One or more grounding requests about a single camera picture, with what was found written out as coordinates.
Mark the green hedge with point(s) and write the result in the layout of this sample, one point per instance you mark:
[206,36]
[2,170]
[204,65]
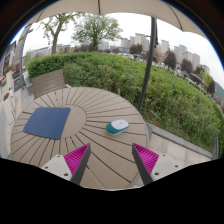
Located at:
[133,80]

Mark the slatted wooden chair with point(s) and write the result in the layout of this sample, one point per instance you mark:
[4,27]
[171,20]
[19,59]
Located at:
[48,82]

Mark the distant apartment buildings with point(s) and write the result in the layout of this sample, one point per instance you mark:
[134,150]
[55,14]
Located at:
[183,55]

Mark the white and teal computer mouse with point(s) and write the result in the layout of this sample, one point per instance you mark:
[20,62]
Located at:
[117,126]

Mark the white flower planter box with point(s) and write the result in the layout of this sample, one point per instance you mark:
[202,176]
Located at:
[8,108]

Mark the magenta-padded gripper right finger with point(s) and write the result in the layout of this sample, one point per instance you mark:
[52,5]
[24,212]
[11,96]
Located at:
[165,165]

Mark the dark curved umbrella pole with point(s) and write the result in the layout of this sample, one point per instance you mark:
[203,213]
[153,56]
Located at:
[148,66]

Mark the blue mouse pad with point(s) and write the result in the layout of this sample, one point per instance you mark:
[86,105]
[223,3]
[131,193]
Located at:
[46,122]

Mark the tall grey sign post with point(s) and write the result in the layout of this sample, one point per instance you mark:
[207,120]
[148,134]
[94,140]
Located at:
[20,50]

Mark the bare-trunked leaning tree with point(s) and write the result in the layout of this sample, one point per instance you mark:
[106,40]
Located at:
[55,40]

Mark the round leafy tree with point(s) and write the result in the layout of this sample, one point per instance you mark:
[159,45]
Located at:
[96,30]

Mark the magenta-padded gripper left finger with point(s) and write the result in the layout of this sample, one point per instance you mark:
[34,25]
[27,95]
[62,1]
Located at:
[56,165]

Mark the storefront building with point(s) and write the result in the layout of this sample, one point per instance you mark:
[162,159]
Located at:
[6,63]

